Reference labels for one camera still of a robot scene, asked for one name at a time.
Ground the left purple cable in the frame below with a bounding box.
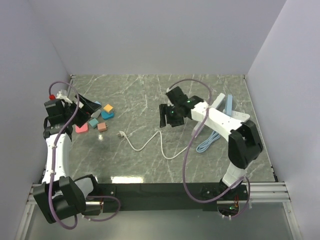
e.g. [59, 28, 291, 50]
[47, 81, 122, 230]

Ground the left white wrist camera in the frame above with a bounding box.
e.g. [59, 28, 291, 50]
[49, 89, 69, 101]

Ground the white power strip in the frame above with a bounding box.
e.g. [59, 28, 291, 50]
[192, 92, 226, 137]

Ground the yellow plug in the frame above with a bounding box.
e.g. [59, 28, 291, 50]
[103, 104, 114, 114]

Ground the white triangular socket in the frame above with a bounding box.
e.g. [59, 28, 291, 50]
[231, 110, 251, 122]

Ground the blue power strip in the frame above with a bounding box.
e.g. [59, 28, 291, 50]
[224, 94, 233, 117]

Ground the white adapter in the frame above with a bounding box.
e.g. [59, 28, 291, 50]
[91, 109, 102, 119]

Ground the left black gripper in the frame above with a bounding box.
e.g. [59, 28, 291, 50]
[63, 93, 101, 128]

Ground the purple cable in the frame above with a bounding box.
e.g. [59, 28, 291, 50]
[47, 81, 122, 230]
[168, 78, 252, 220]

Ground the blue power cable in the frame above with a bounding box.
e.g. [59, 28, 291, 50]
[196, 131, 221, 153]

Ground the black base bar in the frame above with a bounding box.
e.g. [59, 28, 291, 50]
[84, 183, 249, 216]

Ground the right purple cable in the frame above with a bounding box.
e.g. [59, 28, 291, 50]
[168, 78, 252, 220]

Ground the white power cable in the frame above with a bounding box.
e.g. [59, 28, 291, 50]
[116, 130, 198, 161]

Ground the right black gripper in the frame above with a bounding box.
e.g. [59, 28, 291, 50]
[159, 103, 185, 129]

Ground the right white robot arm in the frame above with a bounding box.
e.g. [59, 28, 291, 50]
[159, 86, 264, 200]

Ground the teal plug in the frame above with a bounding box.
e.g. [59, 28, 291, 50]
[88, 118, 99, 128]

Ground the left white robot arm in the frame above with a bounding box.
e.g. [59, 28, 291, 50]
[33, 92, 100, 224]

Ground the aluminium frame rail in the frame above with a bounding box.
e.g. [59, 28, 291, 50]
[250, 182, 291, 203]

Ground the coral plug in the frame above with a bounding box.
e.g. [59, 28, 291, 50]
[97, 122, 108, 133]

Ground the pink square plug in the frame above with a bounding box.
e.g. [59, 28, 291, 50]
[75, 123, 89, 134]

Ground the dark blue plug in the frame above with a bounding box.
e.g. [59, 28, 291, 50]
[101, 111, 115, 120]

